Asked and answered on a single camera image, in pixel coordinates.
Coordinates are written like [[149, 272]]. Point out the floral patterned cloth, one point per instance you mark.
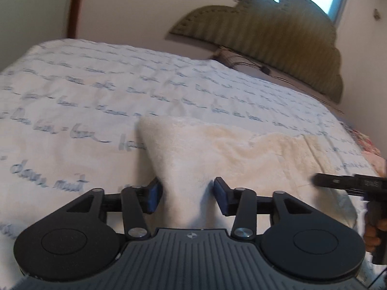
[[369, 148]]

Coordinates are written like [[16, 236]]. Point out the brown wooden door frame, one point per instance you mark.
[[75, 6]]

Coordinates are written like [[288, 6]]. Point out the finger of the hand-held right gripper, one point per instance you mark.
[[332, 180]]

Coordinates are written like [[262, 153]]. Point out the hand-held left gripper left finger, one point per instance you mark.
[[154, 195]]

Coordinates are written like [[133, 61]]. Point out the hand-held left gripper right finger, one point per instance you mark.
[[220, 197]]

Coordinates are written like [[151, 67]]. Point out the person's right hand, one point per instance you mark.
[[370, 236]]

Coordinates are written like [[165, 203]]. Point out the olive padded headboard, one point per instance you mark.
[[272, 33]]

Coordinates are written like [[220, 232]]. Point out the cream fluffy towel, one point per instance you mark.
[[193, 157]]

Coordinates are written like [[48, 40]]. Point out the white script-printed bedsheet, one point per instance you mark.
[[90, 81]]

